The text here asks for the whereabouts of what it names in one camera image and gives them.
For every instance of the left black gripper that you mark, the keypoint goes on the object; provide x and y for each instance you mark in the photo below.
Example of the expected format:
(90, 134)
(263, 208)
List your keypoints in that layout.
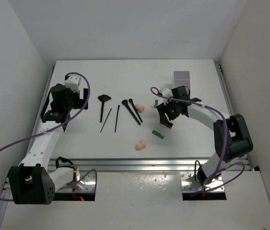
(80, 103)

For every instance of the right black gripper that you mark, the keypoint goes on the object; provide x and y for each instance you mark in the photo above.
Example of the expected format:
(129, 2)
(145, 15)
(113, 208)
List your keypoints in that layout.
(163, 109)

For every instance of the black gold eyeshadow palette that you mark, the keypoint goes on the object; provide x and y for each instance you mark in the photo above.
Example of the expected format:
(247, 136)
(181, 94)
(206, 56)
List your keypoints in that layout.
(168, 124)

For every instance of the green lipstick tube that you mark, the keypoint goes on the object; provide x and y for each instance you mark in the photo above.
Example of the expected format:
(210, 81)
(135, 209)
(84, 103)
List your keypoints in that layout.
(157, 134)
(156, 103)

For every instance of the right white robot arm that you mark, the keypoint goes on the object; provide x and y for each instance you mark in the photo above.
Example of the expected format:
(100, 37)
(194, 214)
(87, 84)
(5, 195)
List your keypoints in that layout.
(231, 135)

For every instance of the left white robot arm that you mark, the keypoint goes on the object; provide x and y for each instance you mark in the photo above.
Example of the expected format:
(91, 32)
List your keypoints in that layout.
(30, 181)

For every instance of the upper beige makeup sponge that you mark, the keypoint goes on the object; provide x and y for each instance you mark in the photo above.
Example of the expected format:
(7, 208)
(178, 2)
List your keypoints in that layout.
(140, 108)

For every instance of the beige makeup sponge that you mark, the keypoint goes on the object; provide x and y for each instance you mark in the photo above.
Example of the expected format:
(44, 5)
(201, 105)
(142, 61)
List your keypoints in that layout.
(140, 108)
(140, 145)

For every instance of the lower beige makeup sponge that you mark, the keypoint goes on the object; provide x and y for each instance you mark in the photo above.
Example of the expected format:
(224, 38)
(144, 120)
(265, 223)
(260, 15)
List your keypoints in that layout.
(140, 145)

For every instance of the black fan makeup brush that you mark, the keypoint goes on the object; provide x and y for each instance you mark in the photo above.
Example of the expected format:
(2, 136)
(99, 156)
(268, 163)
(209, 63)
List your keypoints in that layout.
(103, 99)

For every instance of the small black blending brush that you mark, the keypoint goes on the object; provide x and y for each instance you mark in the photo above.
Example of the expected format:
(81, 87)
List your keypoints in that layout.
(136, 111)

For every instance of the white organizer box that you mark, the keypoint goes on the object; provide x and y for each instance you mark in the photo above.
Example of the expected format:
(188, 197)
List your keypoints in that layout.
(181, 78)

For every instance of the large black powder brush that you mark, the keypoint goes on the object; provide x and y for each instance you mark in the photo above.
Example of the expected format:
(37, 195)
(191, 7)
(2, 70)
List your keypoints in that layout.
(125, 103)

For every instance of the thin black eyeliner pencil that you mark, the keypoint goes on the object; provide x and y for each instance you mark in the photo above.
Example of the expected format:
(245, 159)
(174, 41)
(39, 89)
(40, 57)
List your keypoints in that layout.
(106, 120)

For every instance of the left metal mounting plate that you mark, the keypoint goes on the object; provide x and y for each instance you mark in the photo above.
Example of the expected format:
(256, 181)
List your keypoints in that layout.
(84, 180)

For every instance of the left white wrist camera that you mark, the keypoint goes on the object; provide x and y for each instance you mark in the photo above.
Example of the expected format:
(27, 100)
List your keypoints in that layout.
(72, 82)

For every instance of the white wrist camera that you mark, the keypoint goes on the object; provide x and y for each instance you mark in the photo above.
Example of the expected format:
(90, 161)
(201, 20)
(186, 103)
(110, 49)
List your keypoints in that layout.
(166, 93)
(72, 82)

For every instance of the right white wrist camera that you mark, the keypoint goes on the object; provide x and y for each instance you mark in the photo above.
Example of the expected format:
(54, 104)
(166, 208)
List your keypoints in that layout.
(166, 93)

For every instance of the aluminium frame rail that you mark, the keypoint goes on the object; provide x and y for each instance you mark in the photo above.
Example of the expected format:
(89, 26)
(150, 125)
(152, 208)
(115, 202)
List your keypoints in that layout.
(141, 190)

